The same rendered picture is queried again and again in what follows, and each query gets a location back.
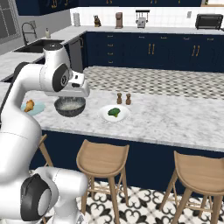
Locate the navy island cabinet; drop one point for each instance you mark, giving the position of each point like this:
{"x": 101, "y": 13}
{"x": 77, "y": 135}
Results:
{"x": 145, "y": 163}

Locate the chicken drumstick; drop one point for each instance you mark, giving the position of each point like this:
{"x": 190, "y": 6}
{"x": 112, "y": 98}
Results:
{"x": 29, "y": 105}

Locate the grey window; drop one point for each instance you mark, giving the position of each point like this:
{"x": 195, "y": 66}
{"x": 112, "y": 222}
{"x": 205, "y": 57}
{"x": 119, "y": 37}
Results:
{"x": 7, "y": 20}

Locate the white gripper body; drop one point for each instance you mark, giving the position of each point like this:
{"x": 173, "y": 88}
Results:
{"x": 76, "y": 92}

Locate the white paper towel roll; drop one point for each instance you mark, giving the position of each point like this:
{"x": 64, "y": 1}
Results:
{"x": 76, "y": 19}

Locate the white soap dispenser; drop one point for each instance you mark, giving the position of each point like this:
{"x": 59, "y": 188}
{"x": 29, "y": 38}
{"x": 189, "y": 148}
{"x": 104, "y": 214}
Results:
{"x": 47, "y": 34}

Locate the wooden bar stool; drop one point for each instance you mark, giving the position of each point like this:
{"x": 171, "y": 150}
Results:
{"x": 201, "y": 175}
{"x": 45, "y": 151}
{"x": 102, "y": 160}

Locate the dark dishwasher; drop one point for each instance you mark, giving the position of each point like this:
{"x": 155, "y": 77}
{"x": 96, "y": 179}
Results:
{"x": 75, "y": 55}

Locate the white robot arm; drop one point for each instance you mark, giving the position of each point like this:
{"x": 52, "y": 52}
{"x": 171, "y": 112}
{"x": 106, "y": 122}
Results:
{"x": 20, "y": 140}

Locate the green broccoli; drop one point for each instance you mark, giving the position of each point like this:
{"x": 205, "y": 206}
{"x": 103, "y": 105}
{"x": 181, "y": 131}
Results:
{"x": 114, "y": 112}

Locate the grey toaster with tool rail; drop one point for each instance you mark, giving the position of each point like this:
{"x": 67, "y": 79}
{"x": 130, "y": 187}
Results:
{"x": 142, "y": 21}

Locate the white plate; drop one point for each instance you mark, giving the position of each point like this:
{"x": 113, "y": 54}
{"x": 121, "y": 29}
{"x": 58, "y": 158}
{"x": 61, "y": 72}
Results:
{"x": 103, "y": 114}

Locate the navy base cupboards run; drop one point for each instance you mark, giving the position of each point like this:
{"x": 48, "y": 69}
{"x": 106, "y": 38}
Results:
{"x": 163, "y": 52}

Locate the brown coffee machine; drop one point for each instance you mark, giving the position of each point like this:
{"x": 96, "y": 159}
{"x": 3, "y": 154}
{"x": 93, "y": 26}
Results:
{"x": 119, "y": 20}

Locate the black sink tap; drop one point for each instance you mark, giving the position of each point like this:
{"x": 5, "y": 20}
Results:
{"x": 24, "y": 29}

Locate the dark grey bowl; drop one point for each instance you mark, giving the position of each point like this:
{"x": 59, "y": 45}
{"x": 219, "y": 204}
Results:
{"x": 70, "y": 110}

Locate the navy wall cupboards run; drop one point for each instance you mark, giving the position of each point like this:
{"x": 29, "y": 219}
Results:
{"x": 96, "y": 3}

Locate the white wall socket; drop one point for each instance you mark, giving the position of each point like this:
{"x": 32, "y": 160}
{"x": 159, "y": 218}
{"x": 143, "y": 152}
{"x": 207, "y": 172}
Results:
{"x": 189, "y": 14}

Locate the black toaster oven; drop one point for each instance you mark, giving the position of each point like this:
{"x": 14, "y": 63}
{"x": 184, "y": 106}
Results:
{"x": 208, "y": 21}

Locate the dark sink basin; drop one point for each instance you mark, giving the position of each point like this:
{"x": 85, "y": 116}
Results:
{"x": 38, "y": 46}

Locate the brown pepper mill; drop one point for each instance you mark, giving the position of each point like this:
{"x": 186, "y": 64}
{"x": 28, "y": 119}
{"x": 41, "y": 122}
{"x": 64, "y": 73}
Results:
{"x": 119, "y": 99}
{"x": 128, "y": 99}

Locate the light blue plate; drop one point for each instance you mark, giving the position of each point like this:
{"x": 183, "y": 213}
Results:
{"x": 38, "y": 109}

